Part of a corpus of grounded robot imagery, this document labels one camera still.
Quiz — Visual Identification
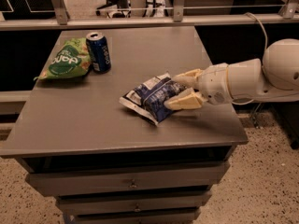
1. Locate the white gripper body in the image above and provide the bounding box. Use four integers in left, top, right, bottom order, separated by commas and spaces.
199, 63, 232, 105

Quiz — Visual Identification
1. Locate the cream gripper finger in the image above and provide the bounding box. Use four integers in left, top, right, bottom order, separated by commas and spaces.
164, 88, 206, 110
172, 69, 203, 90

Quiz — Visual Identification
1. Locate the blue chip bag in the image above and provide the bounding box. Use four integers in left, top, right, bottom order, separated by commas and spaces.
120, 73, 186, 125

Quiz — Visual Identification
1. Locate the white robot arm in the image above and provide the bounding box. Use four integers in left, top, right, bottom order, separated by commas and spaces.
164, 39, 299, 110

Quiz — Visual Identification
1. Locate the blue pepsi can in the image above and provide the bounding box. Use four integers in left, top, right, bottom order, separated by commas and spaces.
86, 32, 111, 73

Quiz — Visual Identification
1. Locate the green chip bag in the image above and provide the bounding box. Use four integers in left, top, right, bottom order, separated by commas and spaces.
35, 38, 91, 80

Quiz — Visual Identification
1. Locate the black office chair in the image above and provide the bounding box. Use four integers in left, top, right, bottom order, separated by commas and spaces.
94, 0, 130, 17

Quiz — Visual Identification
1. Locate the grey drawer cabinet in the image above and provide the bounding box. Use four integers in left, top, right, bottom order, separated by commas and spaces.
0, 26, 249, 224

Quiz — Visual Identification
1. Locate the top grey drawer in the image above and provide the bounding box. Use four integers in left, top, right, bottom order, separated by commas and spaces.
26, 161, 230, 196

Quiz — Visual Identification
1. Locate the grey drawer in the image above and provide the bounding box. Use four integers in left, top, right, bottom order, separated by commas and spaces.
57, 190, 211, 215
64, 207, 200, 224
26, 161, 230, 196

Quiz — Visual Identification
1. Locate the grey metal railing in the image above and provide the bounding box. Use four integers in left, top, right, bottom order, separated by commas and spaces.
0, 0, 299, 31

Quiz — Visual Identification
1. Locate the middle grey drawer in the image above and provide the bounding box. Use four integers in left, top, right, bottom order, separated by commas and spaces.
57, 190, 211, 215

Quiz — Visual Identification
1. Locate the bottom grey drawer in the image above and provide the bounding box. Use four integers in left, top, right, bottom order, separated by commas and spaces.
64, 207, 200, 224

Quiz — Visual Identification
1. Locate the white cable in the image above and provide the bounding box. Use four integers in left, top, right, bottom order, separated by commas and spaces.
232, 11, 269, 106

